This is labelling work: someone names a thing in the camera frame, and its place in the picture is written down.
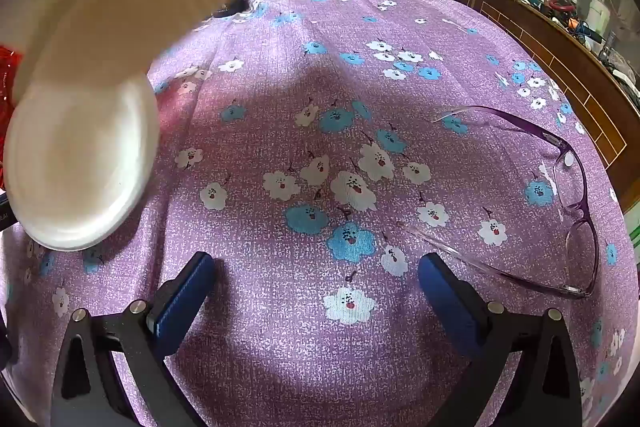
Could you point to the red plate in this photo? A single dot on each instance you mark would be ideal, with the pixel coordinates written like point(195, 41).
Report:
point(6, 77)

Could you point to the white disposable bowl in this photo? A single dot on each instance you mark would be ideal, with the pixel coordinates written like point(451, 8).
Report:
point(80, 157)

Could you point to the wooden cabinet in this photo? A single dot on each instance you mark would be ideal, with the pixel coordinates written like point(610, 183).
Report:
point(560, 52)

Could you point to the purple floral tablecloth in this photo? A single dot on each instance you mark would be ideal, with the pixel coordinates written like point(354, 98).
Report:
point(280, 107)

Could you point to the green bamboo wall sticker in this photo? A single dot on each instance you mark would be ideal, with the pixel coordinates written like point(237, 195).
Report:
point(635, 232)

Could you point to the purple eyeglasses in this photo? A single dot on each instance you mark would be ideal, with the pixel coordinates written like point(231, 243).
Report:
point(575, 187)

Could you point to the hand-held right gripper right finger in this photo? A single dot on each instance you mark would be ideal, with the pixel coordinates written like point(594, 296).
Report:
point(447, 302)

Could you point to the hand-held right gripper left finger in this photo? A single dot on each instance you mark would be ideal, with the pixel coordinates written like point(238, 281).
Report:
point(185, 302)

